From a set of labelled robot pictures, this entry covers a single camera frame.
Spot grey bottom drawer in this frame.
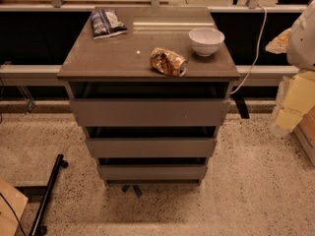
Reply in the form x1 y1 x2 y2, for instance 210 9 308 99
97 157 208 181

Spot white cable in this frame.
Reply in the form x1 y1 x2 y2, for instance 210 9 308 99
230 4 268 95

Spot white ceramic bowl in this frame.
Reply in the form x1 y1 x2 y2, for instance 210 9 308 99
189 28 224 57

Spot cardboard box right side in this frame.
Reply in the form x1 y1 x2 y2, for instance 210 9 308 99
294 106 315 166

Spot crushed golden drink can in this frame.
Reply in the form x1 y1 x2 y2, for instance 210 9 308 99
150 48 187 77

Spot grey top drawer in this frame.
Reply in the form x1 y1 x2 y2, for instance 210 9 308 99
70 83 229 127

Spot black metal stand leg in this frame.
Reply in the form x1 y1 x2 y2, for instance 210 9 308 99
17 154 68 236

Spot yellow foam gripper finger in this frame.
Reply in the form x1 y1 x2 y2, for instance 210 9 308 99
265 29 291 54
269 71 315 137

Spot blue white snack bag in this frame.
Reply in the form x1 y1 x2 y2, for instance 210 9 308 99
90 9 127 39

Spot grey drawer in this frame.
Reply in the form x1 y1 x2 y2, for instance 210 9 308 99
97 157 208 181
70 83 229 127
86 127 217 157

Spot blue tape floor mark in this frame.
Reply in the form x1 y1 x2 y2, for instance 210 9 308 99
121 185 142 199

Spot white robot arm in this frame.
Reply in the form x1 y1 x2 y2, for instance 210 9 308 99
266 1 315 137

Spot metal railing frame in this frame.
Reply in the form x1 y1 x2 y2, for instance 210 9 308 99
0 0 315 88

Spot thin black cable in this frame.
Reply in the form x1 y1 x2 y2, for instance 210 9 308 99
0 192 28 236

